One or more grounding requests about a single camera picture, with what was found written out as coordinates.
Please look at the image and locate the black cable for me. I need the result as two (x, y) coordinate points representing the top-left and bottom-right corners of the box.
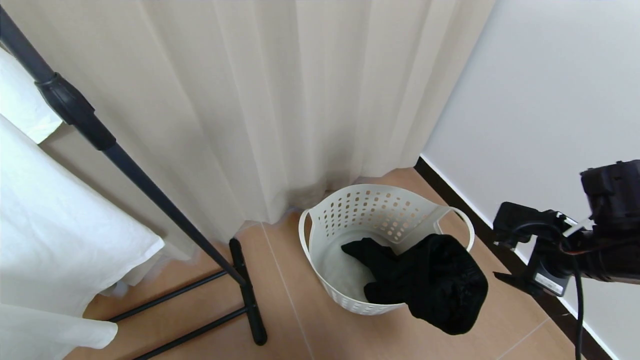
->
(510, 222), (586, 360)

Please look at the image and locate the white printed t-shirt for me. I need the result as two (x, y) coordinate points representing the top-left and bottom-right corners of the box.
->
(0, 47), (166, 360)

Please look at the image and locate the black garment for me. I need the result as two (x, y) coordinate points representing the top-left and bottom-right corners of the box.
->
(341, 233), (489, 336)

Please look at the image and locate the white laundry basket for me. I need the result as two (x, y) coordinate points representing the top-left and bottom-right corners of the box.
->
(298, 183), (476, 317)

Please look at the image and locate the beige curtain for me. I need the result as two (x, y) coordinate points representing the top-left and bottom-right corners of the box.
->
(0, 0), (496, 261)

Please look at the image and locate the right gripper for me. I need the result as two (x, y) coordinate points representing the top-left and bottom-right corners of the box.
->
(529, 239), (596, 298)

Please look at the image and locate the black clothes rack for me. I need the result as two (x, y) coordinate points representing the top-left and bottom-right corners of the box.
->
(0, 5), (268, 360)

